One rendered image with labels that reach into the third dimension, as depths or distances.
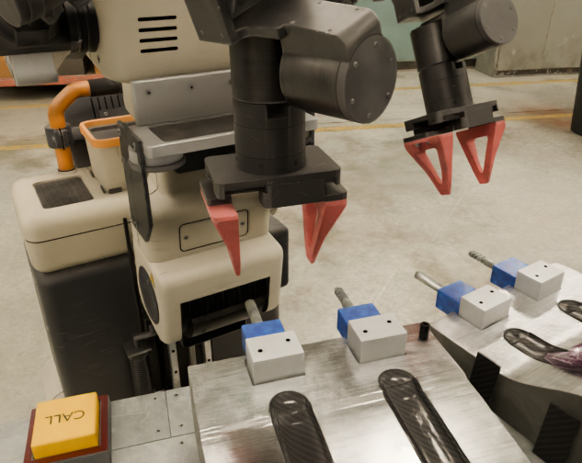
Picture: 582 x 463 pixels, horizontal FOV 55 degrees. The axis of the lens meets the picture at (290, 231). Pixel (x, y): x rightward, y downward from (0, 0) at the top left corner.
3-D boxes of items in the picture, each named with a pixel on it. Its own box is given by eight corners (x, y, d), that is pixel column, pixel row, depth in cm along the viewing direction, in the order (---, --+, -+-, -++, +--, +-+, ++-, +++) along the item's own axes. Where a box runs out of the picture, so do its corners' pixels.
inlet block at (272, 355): (229, 325, 65) (227, 287, 63) (270, 318, 67) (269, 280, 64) (255, 404, 54) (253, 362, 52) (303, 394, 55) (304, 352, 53)
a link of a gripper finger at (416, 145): (495, 184, 68) (480, 107, 67) (452, 197, 64) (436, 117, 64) (454, 188, 74) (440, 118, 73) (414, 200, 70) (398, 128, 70)
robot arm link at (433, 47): (433, 25, 72) (398, 28, 69) (473, 5, 66) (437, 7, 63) (443, 78, 72) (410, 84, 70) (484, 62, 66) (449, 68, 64)
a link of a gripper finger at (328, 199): (346, 275, 49) (349, 175, 45) (268, 288, 47) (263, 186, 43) (320, 240, 55) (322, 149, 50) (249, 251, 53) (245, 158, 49)
